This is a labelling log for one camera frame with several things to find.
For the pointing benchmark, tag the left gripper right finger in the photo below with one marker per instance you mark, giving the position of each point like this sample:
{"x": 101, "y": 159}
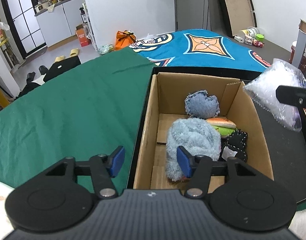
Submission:
{"x": 199, "y": 169}

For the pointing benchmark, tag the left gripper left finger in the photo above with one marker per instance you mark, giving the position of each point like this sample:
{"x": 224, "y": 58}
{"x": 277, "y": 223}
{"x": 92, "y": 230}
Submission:
{"x": 101, "y": 168}

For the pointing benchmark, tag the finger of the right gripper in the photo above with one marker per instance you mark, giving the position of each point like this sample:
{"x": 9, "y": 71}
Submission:
{"x": 294, "y": 96}

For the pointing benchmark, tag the clear plastic bag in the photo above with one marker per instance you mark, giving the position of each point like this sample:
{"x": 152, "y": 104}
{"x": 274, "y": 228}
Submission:
{"x": 262, "y": 90}

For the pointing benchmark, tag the brown cardboard box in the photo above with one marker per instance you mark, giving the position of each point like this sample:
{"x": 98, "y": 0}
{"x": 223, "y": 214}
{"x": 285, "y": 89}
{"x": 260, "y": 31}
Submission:
{"x": 165, "y": 105}

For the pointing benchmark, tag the fluffy light blue plush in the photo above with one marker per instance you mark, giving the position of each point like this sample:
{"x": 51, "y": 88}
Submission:
{"x": 197, "y": 136}

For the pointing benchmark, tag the black stitched plush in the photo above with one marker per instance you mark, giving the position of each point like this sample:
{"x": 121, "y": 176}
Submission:
{"x": 235, "y": 146}

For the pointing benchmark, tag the hamburger plush toy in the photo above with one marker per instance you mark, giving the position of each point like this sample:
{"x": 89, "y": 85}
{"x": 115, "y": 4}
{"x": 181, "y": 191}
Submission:
{"x": 224, "y": 126}

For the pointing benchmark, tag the green cloth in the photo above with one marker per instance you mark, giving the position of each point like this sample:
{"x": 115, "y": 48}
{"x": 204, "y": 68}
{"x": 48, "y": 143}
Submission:
{"x": 86, "y": 111}

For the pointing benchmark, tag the denim heart plush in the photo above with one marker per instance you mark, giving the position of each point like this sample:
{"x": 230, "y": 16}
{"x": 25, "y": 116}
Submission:
{"x": 201, "y": 105}

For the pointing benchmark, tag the green lidded container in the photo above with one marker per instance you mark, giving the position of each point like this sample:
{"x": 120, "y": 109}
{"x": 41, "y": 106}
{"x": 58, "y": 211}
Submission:
{"x": 259, "y": 37}

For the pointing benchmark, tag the red white small box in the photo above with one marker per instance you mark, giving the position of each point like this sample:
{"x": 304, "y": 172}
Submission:
{"x": 253, "y": 42}

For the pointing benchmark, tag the leaning brown board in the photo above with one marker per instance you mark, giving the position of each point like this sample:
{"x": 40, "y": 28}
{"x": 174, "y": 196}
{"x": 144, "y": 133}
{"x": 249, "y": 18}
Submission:
{"x": 237, "y": 15}

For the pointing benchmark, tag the black white cushion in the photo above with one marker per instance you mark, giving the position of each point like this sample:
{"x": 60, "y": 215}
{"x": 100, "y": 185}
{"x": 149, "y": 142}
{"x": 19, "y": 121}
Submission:
{"x": 57, "y": 68}

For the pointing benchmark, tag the blue patterned blanket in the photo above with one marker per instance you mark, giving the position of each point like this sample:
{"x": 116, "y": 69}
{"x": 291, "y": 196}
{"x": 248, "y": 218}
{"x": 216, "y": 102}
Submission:
{"x": 199, "y": 48}

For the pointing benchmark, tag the yellow slipper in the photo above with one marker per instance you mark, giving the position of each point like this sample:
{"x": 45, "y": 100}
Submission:
{"x": 59, "y": 58}
{"x": 74, "y": 52}

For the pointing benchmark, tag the orange bag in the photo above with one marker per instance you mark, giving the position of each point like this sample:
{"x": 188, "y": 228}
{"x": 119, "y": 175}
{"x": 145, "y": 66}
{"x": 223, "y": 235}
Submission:
{"x": 124, "y": 39}

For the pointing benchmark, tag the orange cardboard box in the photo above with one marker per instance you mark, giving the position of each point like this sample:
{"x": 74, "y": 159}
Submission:
{"x": 82, "y": 32}

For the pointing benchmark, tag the white kitchen cabinet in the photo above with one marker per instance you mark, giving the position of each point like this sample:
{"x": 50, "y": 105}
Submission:
{"x": 61, "y": 23}

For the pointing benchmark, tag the black framed glass door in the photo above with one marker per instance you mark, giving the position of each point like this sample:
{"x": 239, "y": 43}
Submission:
{"x": 24, "y": 26}

